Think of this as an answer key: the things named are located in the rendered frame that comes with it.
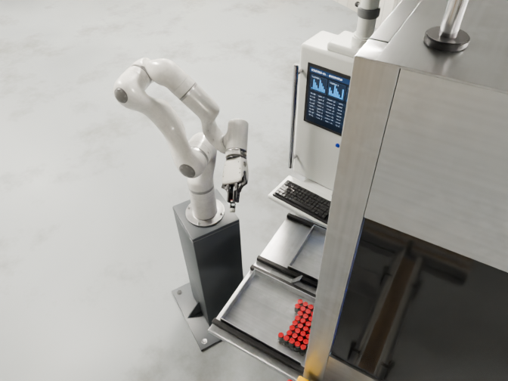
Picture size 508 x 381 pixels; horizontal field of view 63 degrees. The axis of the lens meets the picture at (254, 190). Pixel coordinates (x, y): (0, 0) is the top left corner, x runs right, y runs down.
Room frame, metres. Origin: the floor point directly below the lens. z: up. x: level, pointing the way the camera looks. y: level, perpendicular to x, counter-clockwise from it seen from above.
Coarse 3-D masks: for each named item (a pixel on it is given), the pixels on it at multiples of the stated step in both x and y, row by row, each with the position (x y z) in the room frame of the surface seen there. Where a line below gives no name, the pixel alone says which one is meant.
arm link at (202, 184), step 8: (200, 136) 1.43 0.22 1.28; (192, 144) 1.38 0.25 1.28; (200, 144) 1.38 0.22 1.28; (208, 144) 1.40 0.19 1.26; (208, 152) 1.37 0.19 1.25; (216, 152) 1.43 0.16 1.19; (208, 168) 1.39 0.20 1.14; (200, 176) 1.36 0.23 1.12; (208, 176) 1.36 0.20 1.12; (192, 184) 1.33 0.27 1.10; (200, 184) 1.32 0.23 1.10; (208, 184) 1.34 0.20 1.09; (192, 192) 1.33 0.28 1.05; (200, 192) 1.32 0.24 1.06; (208, 192) 1.33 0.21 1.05
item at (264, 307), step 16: (256, 272) 1.00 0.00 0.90; (240, 288) 0.91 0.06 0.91; (256, 288) 0.93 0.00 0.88; (272, 288) 0.93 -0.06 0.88; (288, 288) 0.92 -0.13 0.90; (240, 304) 0.86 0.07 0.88; (256, 304) 0.86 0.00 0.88; (272, 304) 0.86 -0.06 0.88; (288, 304) 0.85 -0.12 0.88; (224, 320) 0.78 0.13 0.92; (240, 320) 0.79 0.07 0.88; (256, 320) 0.79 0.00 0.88; (272, 320) 0.79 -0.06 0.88; (288, 320) 0.79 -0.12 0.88; (256, 336) 0.72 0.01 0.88; (272, 336) 0.72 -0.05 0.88; (288, 352) 0.66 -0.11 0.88
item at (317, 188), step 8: (288, 176) 1.68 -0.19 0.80; (280, 184) 1.62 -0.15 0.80; (304, 184) 1.61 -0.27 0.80; (312, 184) 1.61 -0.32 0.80; (320, 184) 1.61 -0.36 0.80; (272, 192) 1.56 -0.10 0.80; (320, 192) 1.55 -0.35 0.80; (328, 192) 1.55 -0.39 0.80; (280, 200) 1.50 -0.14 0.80; (288, 208) 1.46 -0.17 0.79; (304, 216) 1.39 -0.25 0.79
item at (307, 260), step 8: (312, 232) 1.22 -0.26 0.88; (320, 232) 1.21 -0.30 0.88; (304, 240) 1.14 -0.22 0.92; (312, 240) 1.17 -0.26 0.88; (320, 240) 1.17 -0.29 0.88; (304, 248) 1.13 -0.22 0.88; (312, 248) 1.13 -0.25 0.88; (320, 248) 1.12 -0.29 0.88; (296, 256) 1.08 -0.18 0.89; (304, 256) 1.08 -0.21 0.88; (312, 256) 1.08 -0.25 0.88; (320, 256) 1.08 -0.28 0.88; (296, 264) 1.04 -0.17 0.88; (304, 264) 1.04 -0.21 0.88; (312, 264) 1.04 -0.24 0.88; (320, 264) 1.04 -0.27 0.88; (296, 272) 0.99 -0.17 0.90; (304, 272) 0.98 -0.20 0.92; (312, 272) 1.00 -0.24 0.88
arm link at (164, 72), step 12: (144, 60) 1.48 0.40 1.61; (156, 60) 1.40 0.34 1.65; (168, 60) 1.40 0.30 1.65; (156, 72) 1.37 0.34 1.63; (168, 72) 1.36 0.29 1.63; (180, 72) 1.38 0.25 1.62; (168, 84) 1.35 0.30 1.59; (180, 84) 1.35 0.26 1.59; (192, 84) 1.36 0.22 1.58; (180, 96) 1.34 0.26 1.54
